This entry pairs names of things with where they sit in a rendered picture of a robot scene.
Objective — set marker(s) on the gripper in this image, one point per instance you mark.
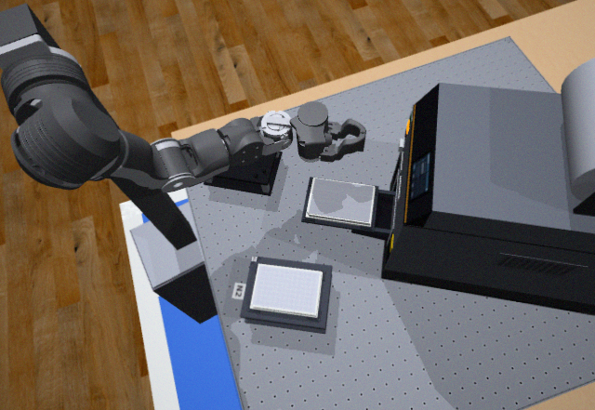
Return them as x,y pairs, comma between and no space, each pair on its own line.
314,132

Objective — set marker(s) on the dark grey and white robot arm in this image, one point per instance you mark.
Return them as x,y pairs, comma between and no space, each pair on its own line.
72,139

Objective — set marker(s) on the grey cylinder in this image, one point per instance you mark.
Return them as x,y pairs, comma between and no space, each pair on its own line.
578,110

